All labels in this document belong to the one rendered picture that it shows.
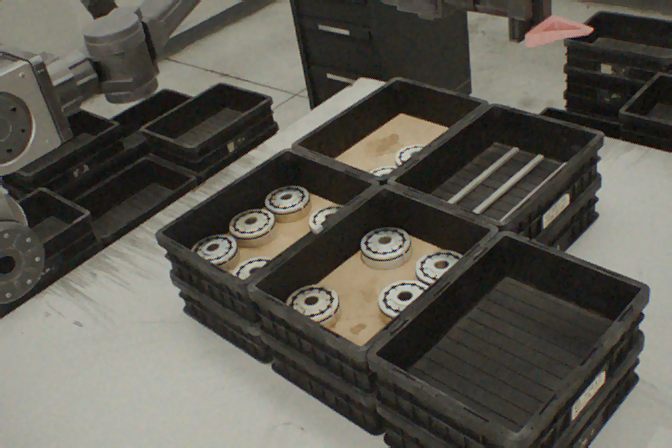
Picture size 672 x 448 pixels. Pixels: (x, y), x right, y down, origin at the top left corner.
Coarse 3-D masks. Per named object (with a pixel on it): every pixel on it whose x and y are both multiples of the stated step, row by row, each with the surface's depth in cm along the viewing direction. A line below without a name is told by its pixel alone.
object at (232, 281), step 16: (272, 160) 182; (320, 160) 178; (240, 176) 178; (352, 176) 171; (224, 192) 174; (368, 192) 165; (192, 208) 170; (176, 224) 167; (320, 224) 159; (160, 240) 163; (304, 240) 155; (192, 256) 156; (208, 272) 154; (224, 272) 151; (256, 272) 149; (240, 288) 148
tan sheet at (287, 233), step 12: (312, 204) 182; (324, 204) 182; (336, 204) 181; (288, 228) 176; (300, 228) 176; (276, 240) 173; (288, 240) 173; (240, 252) 172; (252, 252) 171; (264, 252) 171; (276, 252) 170
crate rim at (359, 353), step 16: (400, 192) 163; (352, 208) 161; (432, 208) 158; (448, 208) 156; (336, 224) 158; (480, 224) 150; (288, 256) 152; (464, 256) 144; (272, 272) 149; (448, 272) 141; (256, 288) 145; (432, 288) 138; (272, 304) 141; (416, 304) 135; (288, 320) 140; (304, 320) 136; (400, 320) 133; (320, 336) 134; (336, 336) 132; (352, 352) 129
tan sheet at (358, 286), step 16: (416, 240) 166; (352, 256) 165; (416, 256) 162; (336, 272) 161; (352, 272) 161; (368, 272) 160; (384, 272) 159; (400, 272) 158; (336, 288) 157; (352, 288) 157; (368, 288) 156; (384, 288) 155; (352, 304) 153; (368, 304) 152; (352, 320) 149; (368, 320) 148; (352, 336) 146; (368, 336) 145
